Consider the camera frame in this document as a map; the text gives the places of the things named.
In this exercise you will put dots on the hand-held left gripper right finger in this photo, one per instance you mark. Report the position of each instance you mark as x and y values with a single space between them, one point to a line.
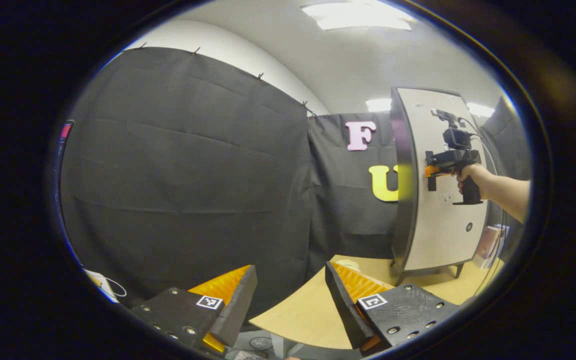
345 310

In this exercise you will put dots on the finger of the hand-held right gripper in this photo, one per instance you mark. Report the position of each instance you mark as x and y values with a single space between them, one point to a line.
432 171

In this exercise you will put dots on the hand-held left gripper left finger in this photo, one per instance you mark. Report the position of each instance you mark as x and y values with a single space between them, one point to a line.
238 310

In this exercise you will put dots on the grey cabinet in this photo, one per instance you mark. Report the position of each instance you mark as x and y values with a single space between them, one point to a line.
404 200

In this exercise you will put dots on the white cabinet door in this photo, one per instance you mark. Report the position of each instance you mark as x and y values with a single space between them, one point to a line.
448 235

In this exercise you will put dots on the white table leg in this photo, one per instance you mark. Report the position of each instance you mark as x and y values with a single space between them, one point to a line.
279 346

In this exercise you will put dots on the white book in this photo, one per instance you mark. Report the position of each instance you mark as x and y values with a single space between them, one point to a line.
501 235

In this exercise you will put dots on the white object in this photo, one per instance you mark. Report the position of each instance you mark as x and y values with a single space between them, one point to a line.
99 282

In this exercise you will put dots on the black backdrop cloth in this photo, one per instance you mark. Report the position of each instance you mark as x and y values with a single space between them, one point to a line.
183 175

